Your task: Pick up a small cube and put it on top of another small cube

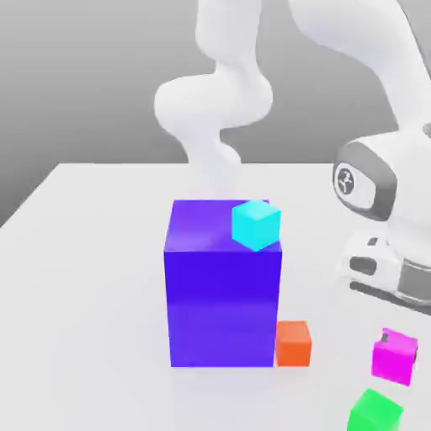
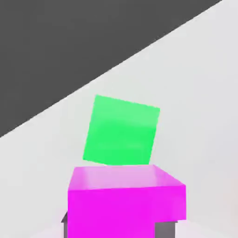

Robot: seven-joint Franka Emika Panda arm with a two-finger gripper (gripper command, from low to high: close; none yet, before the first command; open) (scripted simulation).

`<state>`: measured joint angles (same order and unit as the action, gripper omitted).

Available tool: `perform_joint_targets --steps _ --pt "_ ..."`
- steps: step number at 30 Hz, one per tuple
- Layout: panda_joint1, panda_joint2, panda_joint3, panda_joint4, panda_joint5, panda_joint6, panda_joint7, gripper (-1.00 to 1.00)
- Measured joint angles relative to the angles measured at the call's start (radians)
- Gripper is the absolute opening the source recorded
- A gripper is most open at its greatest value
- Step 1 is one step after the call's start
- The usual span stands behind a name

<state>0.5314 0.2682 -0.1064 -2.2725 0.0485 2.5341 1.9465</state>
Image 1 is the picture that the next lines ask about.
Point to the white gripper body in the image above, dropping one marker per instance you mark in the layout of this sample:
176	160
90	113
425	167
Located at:
397	300

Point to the small magenta cube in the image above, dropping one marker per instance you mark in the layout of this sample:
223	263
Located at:
394	362

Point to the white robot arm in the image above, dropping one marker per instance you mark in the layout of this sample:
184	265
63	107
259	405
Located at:
215	111

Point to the small orange cube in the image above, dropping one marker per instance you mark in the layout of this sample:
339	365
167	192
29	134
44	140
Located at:
293	345

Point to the small green cube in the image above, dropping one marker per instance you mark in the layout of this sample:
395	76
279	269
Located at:
373	412

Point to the small cyan cube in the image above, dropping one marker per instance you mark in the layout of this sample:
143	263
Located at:
256	225

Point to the large purple box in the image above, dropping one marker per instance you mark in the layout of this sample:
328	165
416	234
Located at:
222	303

